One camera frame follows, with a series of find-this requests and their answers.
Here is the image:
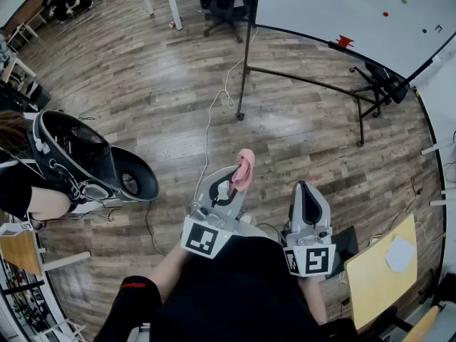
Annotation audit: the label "white whiteboard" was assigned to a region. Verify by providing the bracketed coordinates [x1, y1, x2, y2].
[250, 0, 456, 85]

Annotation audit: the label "black grey equipment backpack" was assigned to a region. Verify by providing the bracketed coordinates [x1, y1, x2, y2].
[27, 109, 160, 204]

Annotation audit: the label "pink cloth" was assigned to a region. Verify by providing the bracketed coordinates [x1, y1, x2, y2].
[231, 147, 256, 193]

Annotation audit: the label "dark table with white legs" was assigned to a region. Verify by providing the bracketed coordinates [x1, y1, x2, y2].
[135, 0, 185, 31]

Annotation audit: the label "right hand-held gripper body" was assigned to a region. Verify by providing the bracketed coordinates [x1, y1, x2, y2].
[283, 225, 338, 278]

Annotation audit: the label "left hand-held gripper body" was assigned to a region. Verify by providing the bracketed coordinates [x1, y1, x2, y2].
[180, 200, 244, 259]

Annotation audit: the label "person's black shirt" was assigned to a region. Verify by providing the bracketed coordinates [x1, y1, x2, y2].
[93, 235, 358, 342]

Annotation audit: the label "person's right forearm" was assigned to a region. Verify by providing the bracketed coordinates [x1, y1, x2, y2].
[298, 274, 328, 326]

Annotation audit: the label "light wooden desk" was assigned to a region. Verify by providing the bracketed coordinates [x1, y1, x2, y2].
[0, 230, 44, 278]

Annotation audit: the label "black wheeled chair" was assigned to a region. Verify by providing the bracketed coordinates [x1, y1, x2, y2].
[349, 61, 411, 118]

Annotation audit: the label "black metal rolling stand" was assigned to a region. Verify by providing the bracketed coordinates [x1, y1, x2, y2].
[236, 19, 390, 147]

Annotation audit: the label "white paper sheet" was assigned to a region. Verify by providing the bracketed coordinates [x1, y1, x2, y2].
[384, 234, 418, 274]

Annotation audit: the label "person's left forearm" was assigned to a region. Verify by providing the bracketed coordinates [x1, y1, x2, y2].
[147, 239, 190, 304]

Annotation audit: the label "black flat panel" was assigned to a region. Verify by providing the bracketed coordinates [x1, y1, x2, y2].
[326, 225, 361, 281]

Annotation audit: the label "person's light grey trousers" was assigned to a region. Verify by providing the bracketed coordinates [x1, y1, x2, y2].
[227, 222, 282, 244]

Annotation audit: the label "white floor cable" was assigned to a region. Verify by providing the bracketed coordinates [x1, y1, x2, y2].
[192, 26, 259, 206]

